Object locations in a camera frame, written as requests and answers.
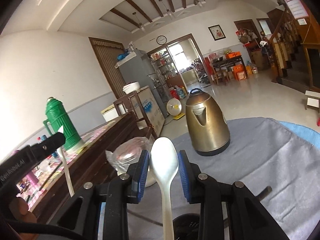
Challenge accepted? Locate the green thermos jug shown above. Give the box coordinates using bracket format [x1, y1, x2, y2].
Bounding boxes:
[43, 97, 84, 153]

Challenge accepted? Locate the grey tablecloth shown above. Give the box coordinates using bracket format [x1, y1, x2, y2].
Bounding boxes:
[97, 116, 320, 240]

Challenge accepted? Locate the round wall clock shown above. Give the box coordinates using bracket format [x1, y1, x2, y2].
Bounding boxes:
[156, 35, 168, 46]

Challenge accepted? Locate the grey refrigerator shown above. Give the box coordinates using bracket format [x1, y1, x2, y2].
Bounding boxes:
[116, 49, 171, 118]

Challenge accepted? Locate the grey metal utensil holder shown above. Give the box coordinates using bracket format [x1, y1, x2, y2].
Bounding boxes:
[173, 213, 200, 240]

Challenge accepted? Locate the framed wall picture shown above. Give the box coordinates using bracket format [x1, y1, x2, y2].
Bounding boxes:
[208, 24, 226, 41]

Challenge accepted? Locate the white bowl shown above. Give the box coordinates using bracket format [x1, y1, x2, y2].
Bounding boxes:
[117, 167, 156, 187]

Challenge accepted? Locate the white plastic spoon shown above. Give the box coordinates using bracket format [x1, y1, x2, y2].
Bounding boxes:
[149, 137, 178, 239]

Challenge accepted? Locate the wall calendar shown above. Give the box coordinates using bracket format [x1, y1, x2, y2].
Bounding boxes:
[284, 0, 309, 20]

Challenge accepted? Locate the clear plastic bag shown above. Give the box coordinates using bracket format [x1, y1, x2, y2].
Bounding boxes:
[105, 137, 154, 175]

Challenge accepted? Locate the white step stool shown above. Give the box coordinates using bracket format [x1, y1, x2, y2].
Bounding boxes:
[305, 90, 320, 109]

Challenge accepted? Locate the person left hand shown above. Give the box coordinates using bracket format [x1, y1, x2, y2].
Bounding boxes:
[9, 197, 37, 223]

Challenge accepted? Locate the steel electric kettle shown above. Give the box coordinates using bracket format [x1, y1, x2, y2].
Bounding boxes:
[185, 88, 231, 157]

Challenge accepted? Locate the dark wooden bench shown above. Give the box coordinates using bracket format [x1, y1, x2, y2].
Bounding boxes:
[24, 113, 153, 223]

